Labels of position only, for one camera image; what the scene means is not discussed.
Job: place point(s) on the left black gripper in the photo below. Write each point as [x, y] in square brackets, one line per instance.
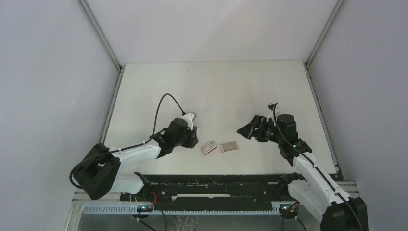
[193, 140]

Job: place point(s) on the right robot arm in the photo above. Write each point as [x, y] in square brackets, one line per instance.
[333, 207]

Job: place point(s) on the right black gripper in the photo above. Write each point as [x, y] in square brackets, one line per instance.
[248, 130]

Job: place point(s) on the right circuit board with wires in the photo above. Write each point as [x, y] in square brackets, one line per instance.
[288, 212]

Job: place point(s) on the circuit board with wires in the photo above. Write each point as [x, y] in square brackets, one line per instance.
[149, 208]
[288, 212]

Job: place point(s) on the left circuit board with wires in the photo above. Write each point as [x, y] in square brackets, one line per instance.
[149, 208]

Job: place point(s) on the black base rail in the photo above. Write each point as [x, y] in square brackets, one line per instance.
[214, 193]

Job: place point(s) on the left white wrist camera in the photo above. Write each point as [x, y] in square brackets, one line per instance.
[189, 117]

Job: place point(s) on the cardboard staple box tray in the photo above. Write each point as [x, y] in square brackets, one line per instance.
[229, 146]

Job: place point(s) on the red white staple box sleeve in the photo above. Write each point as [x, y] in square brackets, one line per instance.
[209, 147]

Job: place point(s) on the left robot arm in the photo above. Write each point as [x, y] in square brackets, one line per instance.
[102, 171]

